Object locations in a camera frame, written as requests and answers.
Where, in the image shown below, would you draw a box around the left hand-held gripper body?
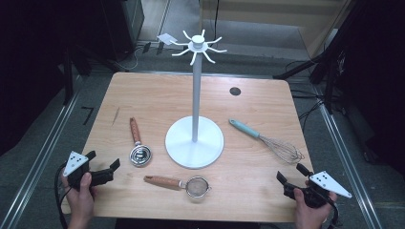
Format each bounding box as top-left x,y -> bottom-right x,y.
62,151 -> 115,192

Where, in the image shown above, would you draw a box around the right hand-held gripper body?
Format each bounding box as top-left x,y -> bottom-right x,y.
283,171 -> 352,209

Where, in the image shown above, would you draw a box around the wooden handled steel measuring spoon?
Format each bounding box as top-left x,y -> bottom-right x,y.
128,116 -> 153,168

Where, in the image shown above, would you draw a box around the wooden handled mesh strainer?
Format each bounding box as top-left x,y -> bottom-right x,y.
143,175 -> 212,198

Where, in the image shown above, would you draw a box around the teal handled wire whisk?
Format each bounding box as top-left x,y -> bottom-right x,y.
228,118 -> 305,165

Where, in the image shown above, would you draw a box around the white utensil rack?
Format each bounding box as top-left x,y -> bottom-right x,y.
164,29 -> 228,170

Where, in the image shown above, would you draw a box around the person's left hand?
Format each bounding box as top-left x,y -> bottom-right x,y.
61,173 -> 97,220

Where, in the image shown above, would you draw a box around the person's right hand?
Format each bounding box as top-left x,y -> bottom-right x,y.
293,188 -> 338,229

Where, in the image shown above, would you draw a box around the black tripod stand legs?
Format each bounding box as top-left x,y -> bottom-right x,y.
272,52 -> 340,115

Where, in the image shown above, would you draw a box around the dark cabinet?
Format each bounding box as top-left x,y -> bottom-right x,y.
101,0 -> 145,62

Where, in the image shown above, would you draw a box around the white paper sheet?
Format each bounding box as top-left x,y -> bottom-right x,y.
156,32 -> 179,46

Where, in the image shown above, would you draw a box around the light wooden board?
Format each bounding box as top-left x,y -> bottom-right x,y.
200,0 -> 355,59

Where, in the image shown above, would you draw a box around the metal floor rail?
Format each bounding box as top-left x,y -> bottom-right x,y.
0,75 -> 84,229
313,85 -> 383,229

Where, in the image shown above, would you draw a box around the left hand-held gripper black cable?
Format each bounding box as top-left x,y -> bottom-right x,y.
53,161 -> 73,229

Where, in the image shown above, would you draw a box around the hand-held gripper black cable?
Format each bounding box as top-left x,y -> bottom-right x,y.
53,161 -> 73,229
321,192 -> 340,229

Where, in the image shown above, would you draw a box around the right hand-held gripper black cable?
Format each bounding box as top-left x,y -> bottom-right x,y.
321,192 -> 340,229

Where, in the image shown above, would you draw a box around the black floor cables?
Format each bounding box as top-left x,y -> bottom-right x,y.
286,60 -> 328,133

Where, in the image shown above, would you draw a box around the black metal stand post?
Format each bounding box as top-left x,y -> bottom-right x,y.
61,47 -> 76,107

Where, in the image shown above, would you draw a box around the white floor cable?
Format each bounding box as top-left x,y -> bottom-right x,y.
114,47 -> 140,72

